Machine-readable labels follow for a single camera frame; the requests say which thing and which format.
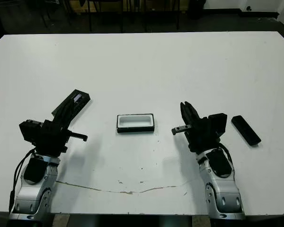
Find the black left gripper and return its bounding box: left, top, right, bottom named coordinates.
left=34, top=100, right=89, bottom=158

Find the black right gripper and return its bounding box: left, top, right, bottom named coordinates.
left=171, top=101, right=225, bottom=154

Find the black box lid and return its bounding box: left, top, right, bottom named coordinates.
left=51, top=89, right=93, bottom=119

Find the black camera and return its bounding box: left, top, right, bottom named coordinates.
left=231, top=115, right=262, bottom=146

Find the black box base white lining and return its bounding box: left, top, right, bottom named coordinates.
left=116, top=113, right=155, bottom=135

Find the black trash bin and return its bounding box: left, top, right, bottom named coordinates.
left=188, top=0, right=205, bottom=20

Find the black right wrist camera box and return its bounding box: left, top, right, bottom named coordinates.
left=208, top=113, right=228, bottom=138

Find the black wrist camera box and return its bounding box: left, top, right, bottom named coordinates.
left=18, top=120, right=44, bottom=144
left=208, top=113, right=228, bottom=138

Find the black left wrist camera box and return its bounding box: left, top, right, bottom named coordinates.
left=18, top=120, right=44, bottom=144

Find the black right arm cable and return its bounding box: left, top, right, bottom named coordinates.
left=216, top=140, right=235, bottom=171

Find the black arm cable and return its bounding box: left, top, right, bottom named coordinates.
left=216, top=140, right=235, bottom=171
left=9, top=148, right=37, bottom=215

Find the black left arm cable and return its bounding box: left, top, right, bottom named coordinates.
left=9, top=148, right=37, bottom=215

